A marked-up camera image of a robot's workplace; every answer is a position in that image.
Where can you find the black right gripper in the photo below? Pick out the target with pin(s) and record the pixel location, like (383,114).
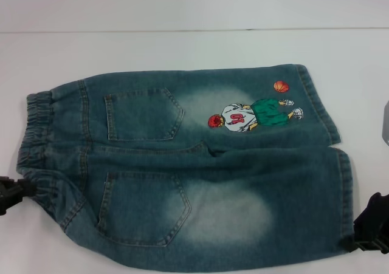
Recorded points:
(375,219)

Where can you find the blue denim shorts with embroidery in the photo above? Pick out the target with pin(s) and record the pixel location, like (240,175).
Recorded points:
(182,164)

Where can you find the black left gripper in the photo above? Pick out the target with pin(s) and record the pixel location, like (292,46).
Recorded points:
(7,195)

